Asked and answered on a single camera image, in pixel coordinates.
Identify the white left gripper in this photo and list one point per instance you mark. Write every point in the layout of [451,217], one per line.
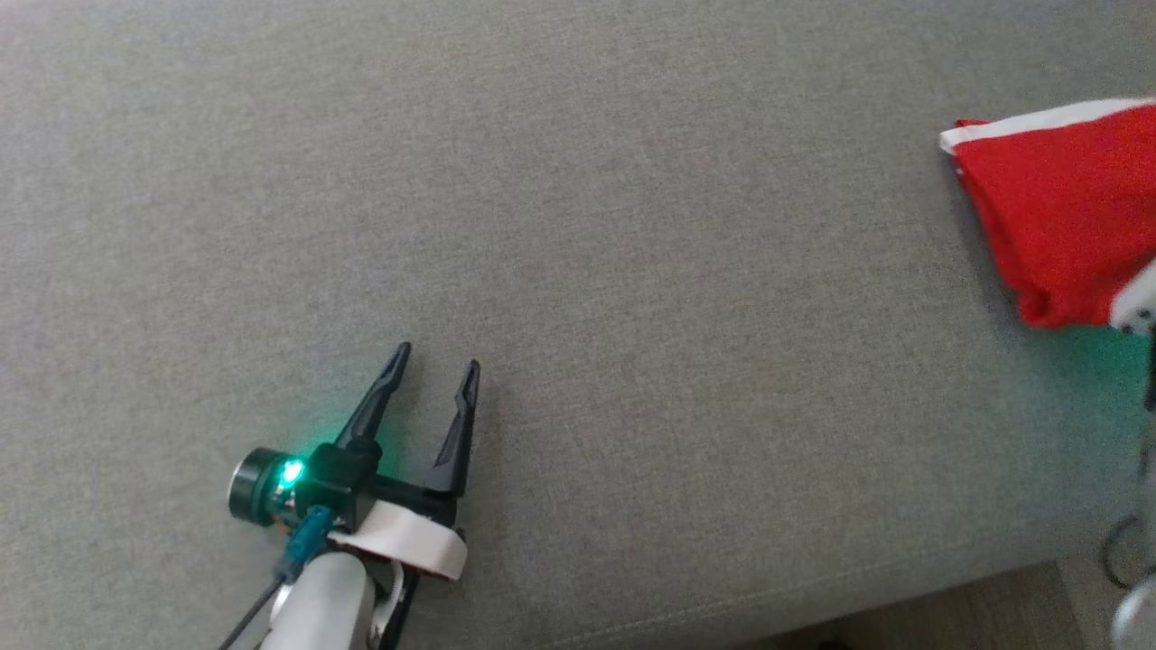
[397,528]

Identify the red and white garment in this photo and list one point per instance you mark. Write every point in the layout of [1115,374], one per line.
[1066,208]

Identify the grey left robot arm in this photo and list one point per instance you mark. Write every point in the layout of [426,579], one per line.
[321,605]

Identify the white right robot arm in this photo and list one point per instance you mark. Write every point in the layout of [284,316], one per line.
[1140,623]

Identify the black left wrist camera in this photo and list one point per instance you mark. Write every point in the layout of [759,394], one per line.
[257,487]

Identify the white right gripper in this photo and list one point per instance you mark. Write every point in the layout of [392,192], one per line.
[1136,302]

